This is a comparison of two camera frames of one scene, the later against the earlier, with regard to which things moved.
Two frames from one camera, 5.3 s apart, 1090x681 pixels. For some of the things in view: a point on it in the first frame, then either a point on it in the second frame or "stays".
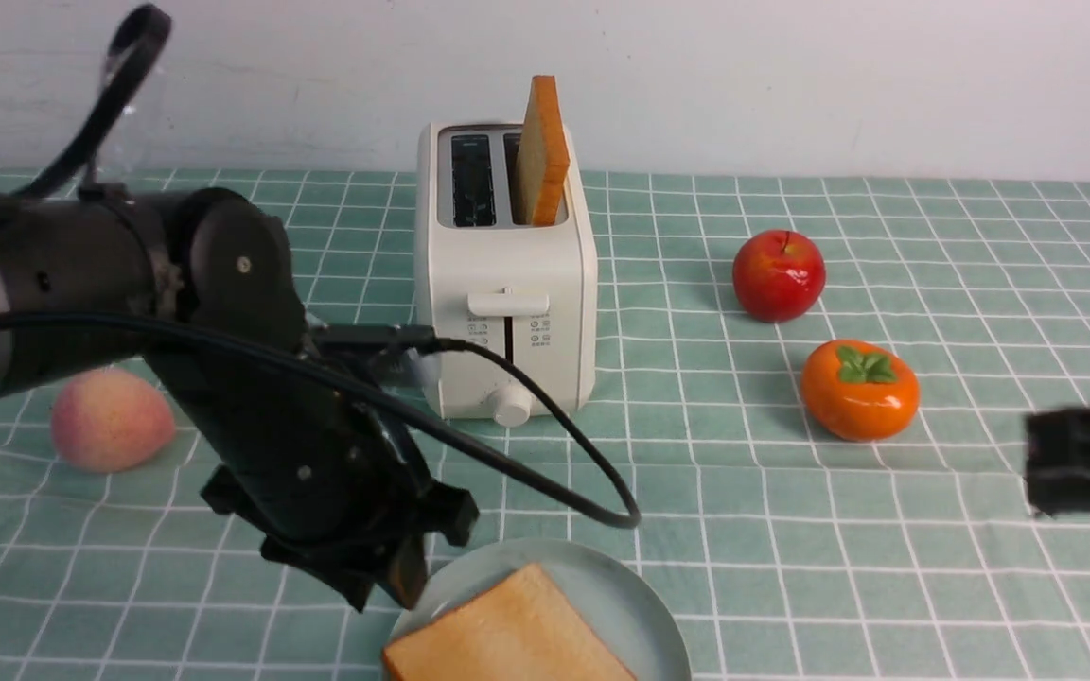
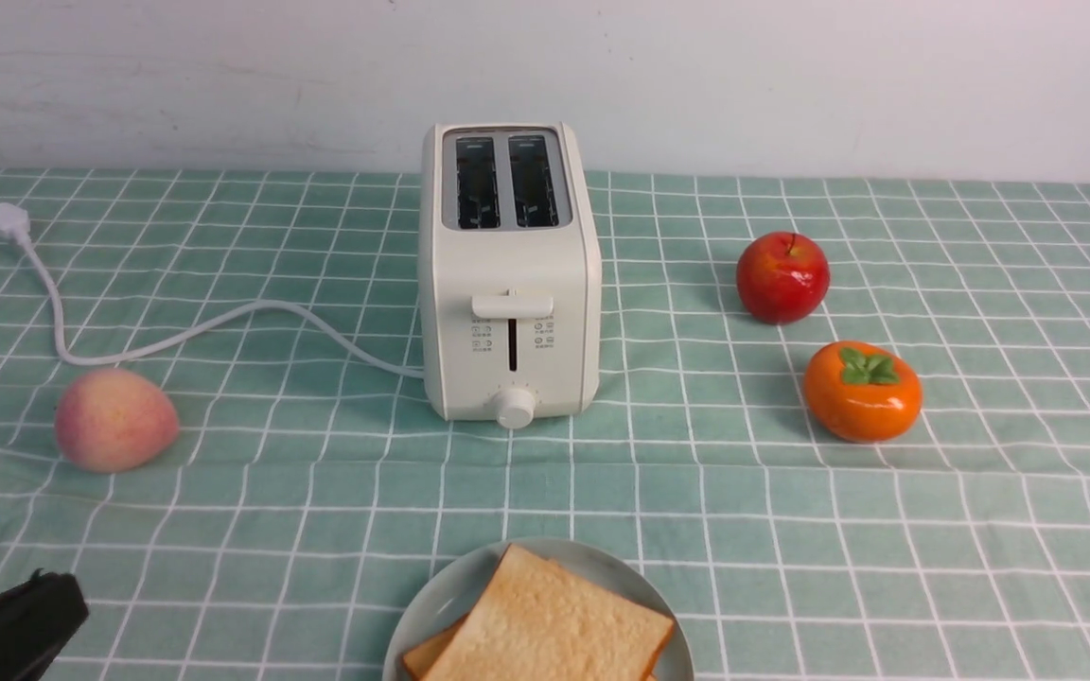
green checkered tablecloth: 794,554 stays
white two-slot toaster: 530,290 stays
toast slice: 542,160 → 539,619
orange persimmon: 858,392 stays
